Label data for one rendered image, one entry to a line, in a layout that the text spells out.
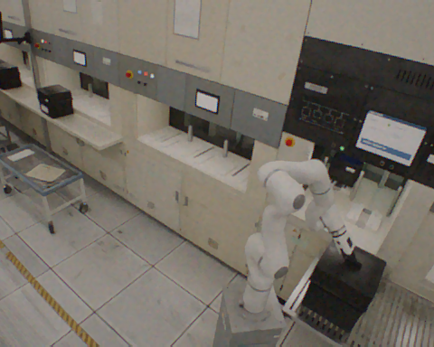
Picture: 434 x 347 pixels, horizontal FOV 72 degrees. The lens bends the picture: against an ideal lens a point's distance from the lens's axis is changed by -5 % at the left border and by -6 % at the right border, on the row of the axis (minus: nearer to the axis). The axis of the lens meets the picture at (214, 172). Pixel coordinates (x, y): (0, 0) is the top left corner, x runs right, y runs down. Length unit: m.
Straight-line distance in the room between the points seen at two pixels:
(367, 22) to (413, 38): 0.22
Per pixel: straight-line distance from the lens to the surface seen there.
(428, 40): 1.69
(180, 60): 2.29
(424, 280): 2.17
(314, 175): 1.23
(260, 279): 1.51
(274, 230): 1.28
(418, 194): 1.82
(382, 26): 1.70
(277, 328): 1.71
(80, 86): 4.25
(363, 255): 1.77
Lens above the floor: 2.15
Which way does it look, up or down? 32 degrees down
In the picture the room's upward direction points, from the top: 7 degrees clockwise
